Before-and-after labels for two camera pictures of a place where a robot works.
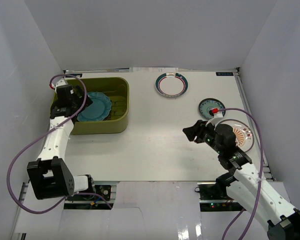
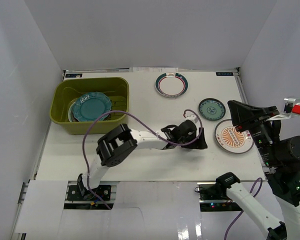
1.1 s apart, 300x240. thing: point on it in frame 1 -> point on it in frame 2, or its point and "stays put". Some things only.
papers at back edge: [153, 69] stays put
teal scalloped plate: [99, 110] stays put
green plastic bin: [117, 89] stays put
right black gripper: [198, 129] -> [242, 113]
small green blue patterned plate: [209, 104] stays put
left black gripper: [80, 99] -> [200, 139]
